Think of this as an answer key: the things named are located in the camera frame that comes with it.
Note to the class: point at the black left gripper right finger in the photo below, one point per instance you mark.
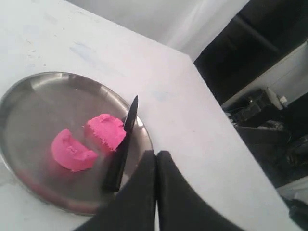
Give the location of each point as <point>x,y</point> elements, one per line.
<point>180,208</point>

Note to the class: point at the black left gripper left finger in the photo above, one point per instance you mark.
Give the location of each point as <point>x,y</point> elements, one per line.
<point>133,208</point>

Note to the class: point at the black serrated knife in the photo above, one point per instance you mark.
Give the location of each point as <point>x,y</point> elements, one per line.
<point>114,174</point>

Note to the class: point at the black equipment beside table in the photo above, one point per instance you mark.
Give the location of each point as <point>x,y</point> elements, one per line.
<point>257,69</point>

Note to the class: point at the round steel plate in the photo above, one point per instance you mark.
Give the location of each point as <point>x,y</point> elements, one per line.
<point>32,112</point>

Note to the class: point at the white backdrop curtain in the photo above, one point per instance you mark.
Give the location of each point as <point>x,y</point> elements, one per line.
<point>188,26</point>

